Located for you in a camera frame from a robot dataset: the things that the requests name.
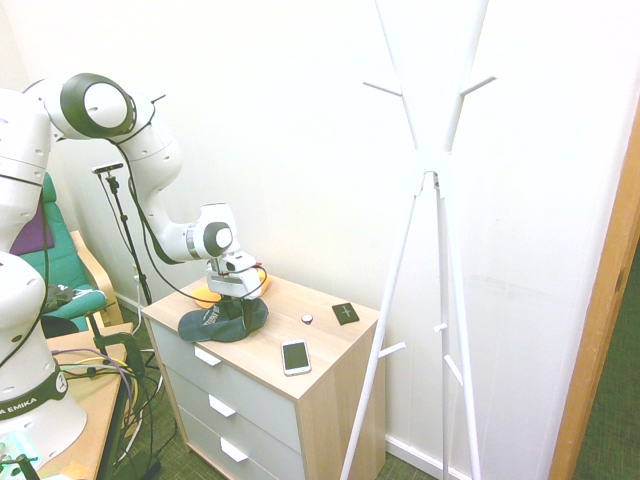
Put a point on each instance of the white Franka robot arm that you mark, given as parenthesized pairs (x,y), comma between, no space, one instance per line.
(150,150)

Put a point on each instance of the black wallet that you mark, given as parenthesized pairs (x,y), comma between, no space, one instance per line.
(346,313)

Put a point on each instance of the brown wooden door frame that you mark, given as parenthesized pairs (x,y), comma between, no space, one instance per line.
(595,350)

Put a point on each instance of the dark blue baseball cap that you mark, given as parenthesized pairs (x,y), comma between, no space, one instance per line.
(215,325)

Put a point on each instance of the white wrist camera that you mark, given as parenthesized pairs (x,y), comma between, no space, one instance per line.
(237,261)

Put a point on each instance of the white smartphone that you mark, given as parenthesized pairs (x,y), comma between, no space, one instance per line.
(296,356)

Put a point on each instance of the wooden dresser with grey drawers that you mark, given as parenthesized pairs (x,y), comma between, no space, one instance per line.
(340,400)

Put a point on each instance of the light wooden robot table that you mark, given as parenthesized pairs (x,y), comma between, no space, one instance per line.
(95,405)

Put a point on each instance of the purple cushion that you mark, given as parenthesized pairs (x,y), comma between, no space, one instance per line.
(32,232)

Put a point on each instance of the black camera tripod stand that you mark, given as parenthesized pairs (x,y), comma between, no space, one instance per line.
(125,225)

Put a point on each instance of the black exterior camera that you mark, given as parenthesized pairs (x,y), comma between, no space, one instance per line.
(108,168)

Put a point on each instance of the green armchair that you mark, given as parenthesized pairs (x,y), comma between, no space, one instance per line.
(65,260)

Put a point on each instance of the yellow baseball cap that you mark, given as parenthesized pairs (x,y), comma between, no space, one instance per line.
(205,297)

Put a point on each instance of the white coat rack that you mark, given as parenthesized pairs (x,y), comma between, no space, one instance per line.
(435,160)

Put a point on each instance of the dark garment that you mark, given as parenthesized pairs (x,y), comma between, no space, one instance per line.
(60,296)

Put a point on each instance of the small round white tag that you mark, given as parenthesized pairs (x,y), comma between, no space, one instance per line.
(307,318)

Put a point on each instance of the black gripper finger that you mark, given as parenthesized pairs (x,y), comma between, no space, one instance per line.
(246,315)
(227,307)

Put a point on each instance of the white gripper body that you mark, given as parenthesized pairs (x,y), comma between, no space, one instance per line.
(230,284)

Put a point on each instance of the black metal clamp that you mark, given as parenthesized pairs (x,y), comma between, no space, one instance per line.
(127,345)

